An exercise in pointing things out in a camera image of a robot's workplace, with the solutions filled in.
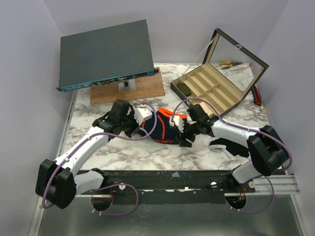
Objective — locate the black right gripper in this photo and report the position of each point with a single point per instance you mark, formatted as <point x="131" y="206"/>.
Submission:
<point x="186" y="132"/>

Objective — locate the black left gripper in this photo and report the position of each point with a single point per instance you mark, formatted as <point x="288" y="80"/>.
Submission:
<point x="131" y="116"/>

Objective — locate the navy orange underwear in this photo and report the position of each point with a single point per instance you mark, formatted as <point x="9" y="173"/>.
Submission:
<point x="163" y="132"/>

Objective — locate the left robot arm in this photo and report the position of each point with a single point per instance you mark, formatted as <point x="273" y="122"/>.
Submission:
<point x="58" y="181"/>

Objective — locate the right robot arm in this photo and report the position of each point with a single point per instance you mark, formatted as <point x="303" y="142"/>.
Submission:
<point x="263" y="146"/>

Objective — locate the cream rolled underwear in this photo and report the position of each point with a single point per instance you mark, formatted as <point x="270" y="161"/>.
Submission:
<point x="208" y="110"/>

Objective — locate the black white underwear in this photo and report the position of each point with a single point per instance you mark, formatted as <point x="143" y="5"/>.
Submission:
<point x="230" y="148"/>

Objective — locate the green rolled underwear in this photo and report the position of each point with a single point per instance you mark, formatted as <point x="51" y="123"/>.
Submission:
<point x="184" y="89"/>

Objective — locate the wooden board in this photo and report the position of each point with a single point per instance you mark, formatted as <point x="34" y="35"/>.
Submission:
<point x="144" y="87"/>

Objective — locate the black compartment organizer box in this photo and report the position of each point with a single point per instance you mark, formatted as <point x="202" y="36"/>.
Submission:
<point x="222" y="90"/>

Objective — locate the red black utility knife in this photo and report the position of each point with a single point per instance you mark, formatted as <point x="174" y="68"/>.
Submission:
<point x="256" y="96"/>

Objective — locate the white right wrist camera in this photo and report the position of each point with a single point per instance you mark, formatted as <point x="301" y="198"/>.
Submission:
<point x="178" y="121"/>

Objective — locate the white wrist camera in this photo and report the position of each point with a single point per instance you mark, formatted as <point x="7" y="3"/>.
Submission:
<point x="178" y="121"/>
<point x="141" y="114"/>

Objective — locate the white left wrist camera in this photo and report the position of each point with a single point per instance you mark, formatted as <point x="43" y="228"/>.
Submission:
<point x="141" y="114"/>

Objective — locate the metal switch stand bracket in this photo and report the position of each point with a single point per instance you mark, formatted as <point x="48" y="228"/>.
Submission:
<point x="128" y="85"/>

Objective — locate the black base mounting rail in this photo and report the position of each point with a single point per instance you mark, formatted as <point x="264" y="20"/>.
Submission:
<point x="169" y="187"/>

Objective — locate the grey network switch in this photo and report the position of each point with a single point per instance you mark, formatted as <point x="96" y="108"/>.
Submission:
<point x="103" y="56"/>

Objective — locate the yellow handled pliers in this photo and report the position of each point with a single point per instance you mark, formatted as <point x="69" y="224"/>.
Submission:
<point x="227" y="64"/>

